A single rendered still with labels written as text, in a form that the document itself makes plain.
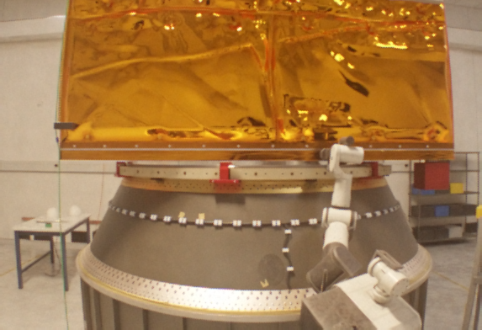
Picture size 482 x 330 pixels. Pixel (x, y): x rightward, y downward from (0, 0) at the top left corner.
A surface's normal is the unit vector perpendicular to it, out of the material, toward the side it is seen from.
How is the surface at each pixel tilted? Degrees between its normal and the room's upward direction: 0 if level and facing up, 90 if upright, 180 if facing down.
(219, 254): 62
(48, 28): 90
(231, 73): 89
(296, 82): 87
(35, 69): 90
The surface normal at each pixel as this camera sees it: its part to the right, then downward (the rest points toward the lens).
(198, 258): -0.24, -0.49
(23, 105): 0.05, -0.03
